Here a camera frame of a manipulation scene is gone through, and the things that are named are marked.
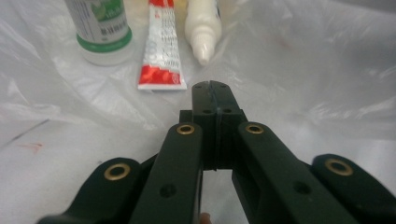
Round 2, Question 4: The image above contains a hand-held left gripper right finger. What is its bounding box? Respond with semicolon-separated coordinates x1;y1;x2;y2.
211;79;248;172

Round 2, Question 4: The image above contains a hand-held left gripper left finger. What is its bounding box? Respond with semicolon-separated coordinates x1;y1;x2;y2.
179;79;219;172

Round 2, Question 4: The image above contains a red and white tube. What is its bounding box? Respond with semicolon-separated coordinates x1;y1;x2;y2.
137;0;188;91

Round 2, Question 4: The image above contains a white dropper bottle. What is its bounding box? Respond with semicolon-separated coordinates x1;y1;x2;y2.
184;0;223;66

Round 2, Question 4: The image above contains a clear plastic bag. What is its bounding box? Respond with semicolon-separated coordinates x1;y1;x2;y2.
0;0;396;144

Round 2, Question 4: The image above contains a white bottle with green label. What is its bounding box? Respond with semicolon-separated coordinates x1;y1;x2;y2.
64;0;134;67

